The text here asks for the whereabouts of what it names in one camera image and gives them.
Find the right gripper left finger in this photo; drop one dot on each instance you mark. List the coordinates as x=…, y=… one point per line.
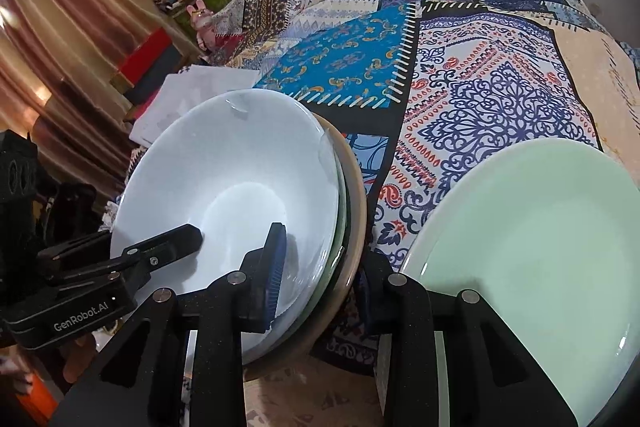
x=136, y=379

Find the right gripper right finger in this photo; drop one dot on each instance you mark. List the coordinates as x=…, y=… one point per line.
x=452, y=358

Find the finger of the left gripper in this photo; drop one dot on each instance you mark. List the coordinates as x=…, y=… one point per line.
x=150, y=255
x=86, y=250

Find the white dotted bowl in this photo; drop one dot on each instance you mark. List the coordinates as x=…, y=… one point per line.
x=231, y=167

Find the white plate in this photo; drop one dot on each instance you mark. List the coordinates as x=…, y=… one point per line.
x=415, y=262

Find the mint green plate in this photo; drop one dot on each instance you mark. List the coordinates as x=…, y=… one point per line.
x=547, y=232

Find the pink bowl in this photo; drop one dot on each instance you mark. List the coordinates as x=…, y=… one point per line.
x=340, y=272

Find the left hand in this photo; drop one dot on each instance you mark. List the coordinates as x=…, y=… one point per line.
x=18, y=366

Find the white paper sheets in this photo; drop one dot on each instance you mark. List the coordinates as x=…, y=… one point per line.
x=183, y=91

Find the dark grey box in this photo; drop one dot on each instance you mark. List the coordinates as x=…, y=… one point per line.
x=168, y=63

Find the red box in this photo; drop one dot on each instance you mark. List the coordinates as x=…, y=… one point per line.
x=144, y=56

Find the striped brown curtain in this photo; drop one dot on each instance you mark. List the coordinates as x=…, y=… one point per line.
x=59, y=63

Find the pink bunny toy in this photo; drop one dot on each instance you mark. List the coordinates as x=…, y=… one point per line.
x=202, y=22

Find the patchwork patterned tablecloth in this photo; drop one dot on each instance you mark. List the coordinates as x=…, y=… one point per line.
x=428, y=89

